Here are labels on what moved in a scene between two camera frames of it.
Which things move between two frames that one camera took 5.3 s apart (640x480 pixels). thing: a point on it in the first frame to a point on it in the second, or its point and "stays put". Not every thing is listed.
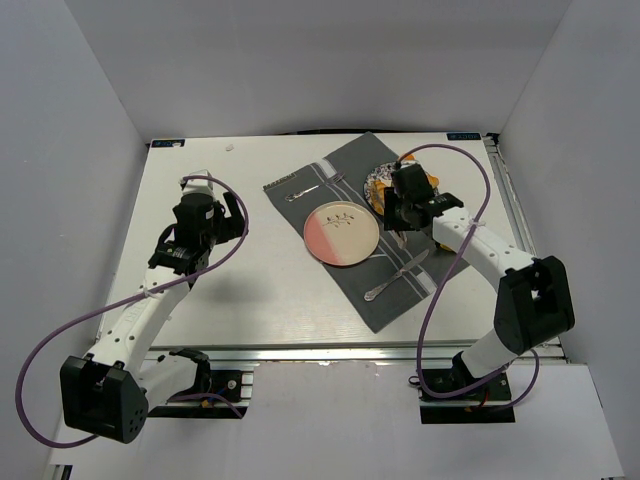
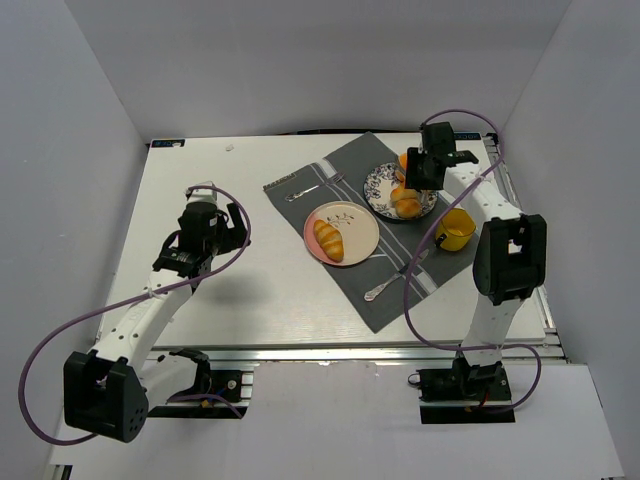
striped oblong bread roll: x=378 y=196 to x=329 y=239
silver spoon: x=372 y=293 stays put
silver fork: x=331 y=179 stays put
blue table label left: x=168 y=143 stays put
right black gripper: x=395 y=218 to x=422 y=170
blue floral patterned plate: x=375 y=183 stays put
